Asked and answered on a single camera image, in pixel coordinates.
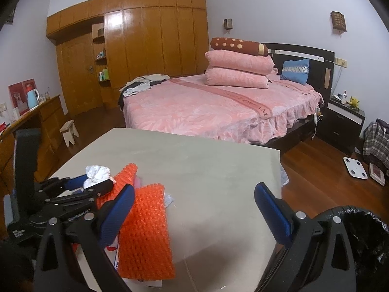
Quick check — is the beige garment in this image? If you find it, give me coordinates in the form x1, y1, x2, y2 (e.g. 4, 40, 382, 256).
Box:
138, 73, 170, 83

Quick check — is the wooden wardrobe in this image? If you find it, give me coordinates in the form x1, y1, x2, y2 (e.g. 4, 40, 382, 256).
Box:
46, 0, 210, 116

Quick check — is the white printed packet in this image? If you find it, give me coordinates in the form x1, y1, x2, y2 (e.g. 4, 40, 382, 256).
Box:
103, 234, 122, 273

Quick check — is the beige cloth covered table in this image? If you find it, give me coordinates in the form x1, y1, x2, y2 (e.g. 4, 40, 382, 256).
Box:
50, 128, 282, 292

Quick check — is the red knitted cloth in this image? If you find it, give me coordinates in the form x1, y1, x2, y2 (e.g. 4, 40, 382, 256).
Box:
117, 183, 176, 280

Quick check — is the plaid cloth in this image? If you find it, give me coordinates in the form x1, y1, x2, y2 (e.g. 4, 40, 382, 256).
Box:
362, 121, 389, 162

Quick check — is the red and white scale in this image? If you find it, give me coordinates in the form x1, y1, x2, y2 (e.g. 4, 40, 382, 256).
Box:
369, 163, 386, 186

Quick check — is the white garment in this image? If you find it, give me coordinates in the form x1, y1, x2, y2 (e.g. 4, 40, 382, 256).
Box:
123, 86, 151, 98

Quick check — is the small wooden stool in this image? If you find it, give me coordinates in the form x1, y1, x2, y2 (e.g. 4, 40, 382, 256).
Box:
59, 120, 80, 147

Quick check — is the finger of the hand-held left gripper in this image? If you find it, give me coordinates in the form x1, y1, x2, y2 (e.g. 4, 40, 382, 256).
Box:
36, 174, 88, 196
44, 179, 115, 216

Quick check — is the pink bedspread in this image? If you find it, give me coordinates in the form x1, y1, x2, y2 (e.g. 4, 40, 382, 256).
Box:
123, 73, 324, 143

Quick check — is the blue cushion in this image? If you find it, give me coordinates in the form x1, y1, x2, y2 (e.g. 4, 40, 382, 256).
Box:
280, 58, 310, 85

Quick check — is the dark nightstand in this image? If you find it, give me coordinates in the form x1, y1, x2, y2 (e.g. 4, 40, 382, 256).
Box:
318, 96, 366, 155

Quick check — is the black garment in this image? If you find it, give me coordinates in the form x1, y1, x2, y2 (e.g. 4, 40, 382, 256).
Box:
118, 78, 165, 110

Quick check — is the white corded controller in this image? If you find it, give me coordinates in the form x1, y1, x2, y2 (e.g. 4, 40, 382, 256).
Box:
312, 105, 323, 141

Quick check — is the black bag lined trash bin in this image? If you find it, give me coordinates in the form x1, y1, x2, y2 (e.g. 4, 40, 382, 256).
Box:
342, 210, 389, 292

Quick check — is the light blue kettle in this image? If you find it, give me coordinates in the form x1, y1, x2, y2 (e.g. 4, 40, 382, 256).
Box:
26, 86, 40, 110

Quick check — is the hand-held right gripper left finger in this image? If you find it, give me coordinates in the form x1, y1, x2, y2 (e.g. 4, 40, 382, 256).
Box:
33, 184, 136, 292

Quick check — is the large wooden wall lamp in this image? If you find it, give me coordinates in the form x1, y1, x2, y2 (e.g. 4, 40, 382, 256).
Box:
331, 11, 347, 33

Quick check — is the brown dotted blanket roll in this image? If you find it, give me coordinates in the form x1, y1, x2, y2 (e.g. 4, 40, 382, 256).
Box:
210, 37, 269, 57

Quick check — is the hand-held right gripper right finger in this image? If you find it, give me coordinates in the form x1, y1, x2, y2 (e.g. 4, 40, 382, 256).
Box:
255, 182, 357, 292

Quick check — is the red printed box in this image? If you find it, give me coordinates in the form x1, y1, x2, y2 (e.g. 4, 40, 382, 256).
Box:
8, 79, 37, 117

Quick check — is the white tissue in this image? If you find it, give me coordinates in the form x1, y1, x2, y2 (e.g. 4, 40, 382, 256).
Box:
83, 165, 117, 189

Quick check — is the small orange foam net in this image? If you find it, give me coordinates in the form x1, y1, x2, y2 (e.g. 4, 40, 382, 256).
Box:
97, 162, 139, 204

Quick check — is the pink folded blanket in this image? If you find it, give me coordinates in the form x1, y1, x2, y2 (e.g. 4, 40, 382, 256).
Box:
204, 50, 275, 75
204, 67, 269, 89

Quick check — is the wooden dresser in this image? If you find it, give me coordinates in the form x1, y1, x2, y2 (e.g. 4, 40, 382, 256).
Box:
0, 94, 66, 195

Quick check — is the white bathroom scale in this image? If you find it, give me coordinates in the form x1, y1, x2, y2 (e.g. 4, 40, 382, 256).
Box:
343, 156, 368, 179

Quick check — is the bed with pink bedspread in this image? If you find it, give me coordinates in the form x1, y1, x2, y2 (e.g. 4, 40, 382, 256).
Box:
117, 43, 335, 153

